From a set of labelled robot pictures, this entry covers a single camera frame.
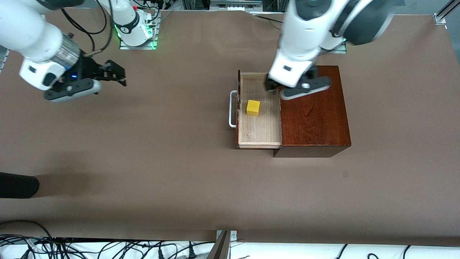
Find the black cable tangle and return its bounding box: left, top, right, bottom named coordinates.
left=0, top=219, right=216, bottom=259

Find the dark brown wooden cabinet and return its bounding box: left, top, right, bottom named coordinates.
left=272, top=65, right=351, bottom=158

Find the aluminium frame corner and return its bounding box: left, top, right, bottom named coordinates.
left=433, top=0, right=460, bottom=25

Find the grey metal bracket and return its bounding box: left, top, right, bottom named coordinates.
left=207, top=230, right=238, bottom=259

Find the black cylinder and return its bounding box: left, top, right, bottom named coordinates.
left=0, top=172, right=40, bottom=199

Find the black cable on table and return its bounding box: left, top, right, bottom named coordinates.
left=256, top=14, right=284, bottom=24

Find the silver device box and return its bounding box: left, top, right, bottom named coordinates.
left=210, top=0, right=263, bottom=11

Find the wooden drawer with white handle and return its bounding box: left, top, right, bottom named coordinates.
left=229, top=70, right=283, bottom=149

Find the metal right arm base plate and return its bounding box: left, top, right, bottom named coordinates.
left=120, top=11, right=158, bottom=50

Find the yellow block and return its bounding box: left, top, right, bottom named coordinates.
left=246, top=100, right=261, bottom=117

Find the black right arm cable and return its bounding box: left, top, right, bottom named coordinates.
left=61, top=7, right=108, bottom=36
left=84, top=11, right=115, bottom=57

